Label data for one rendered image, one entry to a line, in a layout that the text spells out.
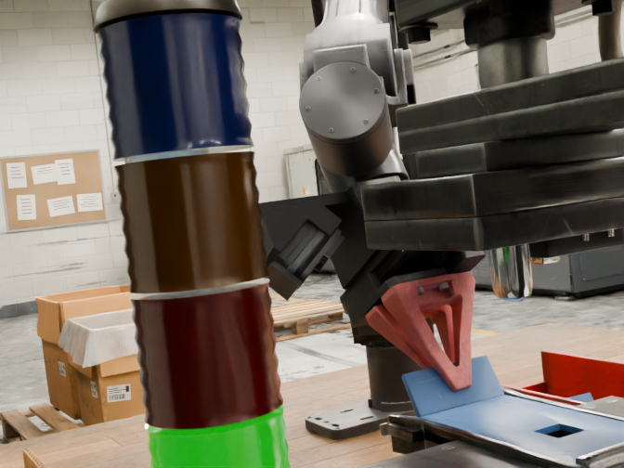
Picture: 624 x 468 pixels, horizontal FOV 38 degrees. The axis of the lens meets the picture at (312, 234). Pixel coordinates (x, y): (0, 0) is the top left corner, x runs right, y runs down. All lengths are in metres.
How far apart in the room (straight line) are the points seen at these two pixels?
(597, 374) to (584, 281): 6.67
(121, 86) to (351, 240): 0.41
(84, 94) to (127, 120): 11.30
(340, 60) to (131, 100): 0.38
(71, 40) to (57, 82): 0.55
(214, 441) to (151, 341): 0.03
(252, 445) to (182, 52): 0.10
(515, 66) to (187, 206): 0.29
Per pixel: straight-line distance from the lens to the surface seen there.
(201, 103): 0.23
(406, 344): 0.61
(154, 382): 0.24
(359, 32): 0.71
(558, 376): 0.90
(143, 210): 0.23
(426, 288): 0.61
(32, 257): 11.31
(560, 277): 7.52
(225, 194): 0.23
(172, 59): 0.23
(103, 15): 0.24
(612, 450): 0.49
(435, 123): 0.50
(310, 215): 0.60
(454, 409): 0.60
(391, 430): 0.59
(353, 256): 0.63
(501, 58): 0.49
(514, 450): 0.51
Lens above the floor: 1.14
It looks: 3 degrees down
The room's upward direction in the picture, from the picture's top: 6 degrees counter-clockwise
